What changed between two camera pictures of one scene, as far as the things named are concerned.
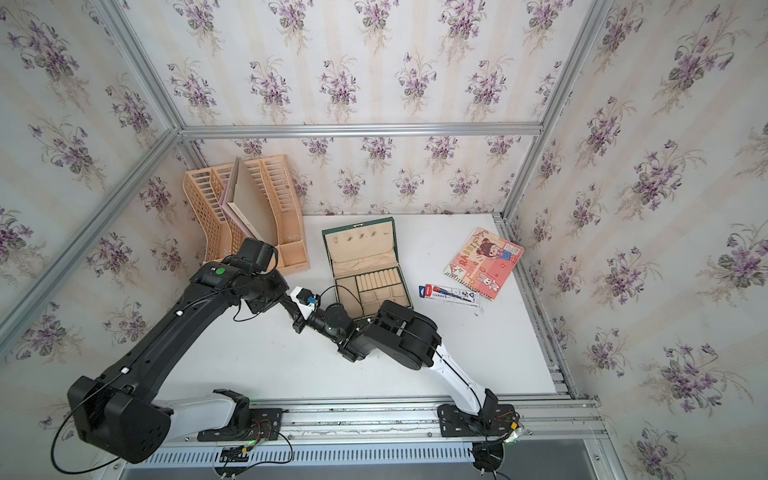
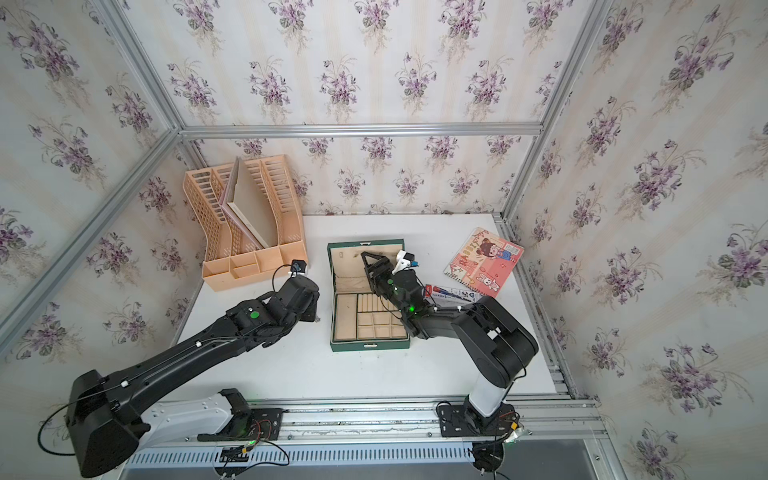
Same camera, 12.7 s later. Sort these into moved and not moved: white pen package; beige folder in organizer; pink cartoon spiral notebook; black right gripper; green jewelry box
Moved: green jewelry box; black right gripper
Not moved: pink cartoon spiral notebook; white pen package; beige folder in organizer
